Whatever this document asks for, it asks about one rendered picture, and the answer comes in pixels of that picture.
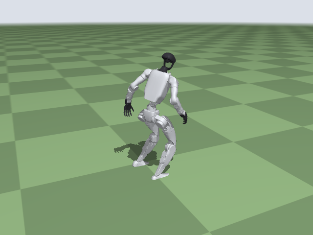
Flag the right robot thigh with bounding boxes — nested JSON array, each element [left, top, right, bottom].
[[155, 115, 176, 151]]

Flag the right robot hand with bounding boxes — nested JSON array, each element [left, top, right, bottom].
[[180, 112, 187, 124]]

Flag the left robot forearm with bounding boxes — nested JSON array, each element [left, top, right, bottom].
[[125, 86, 135, 103]]

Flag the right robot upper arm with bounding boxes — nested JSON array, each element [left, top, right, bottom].
[[169, 76, 179, 105]]

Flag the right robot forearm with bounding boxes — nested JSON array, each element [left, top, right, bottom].
[[174, 97, 185, 115]]

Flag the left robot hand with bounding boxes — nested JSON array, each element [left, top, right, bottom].
[[124, 99, 134, 117]]

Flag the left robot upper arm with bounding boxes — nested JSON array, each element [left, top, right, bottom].
[[130, 69, 152, 91]]

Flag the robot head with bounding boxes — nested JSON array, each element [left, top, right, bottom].
[[158, 52, 176, 73]]

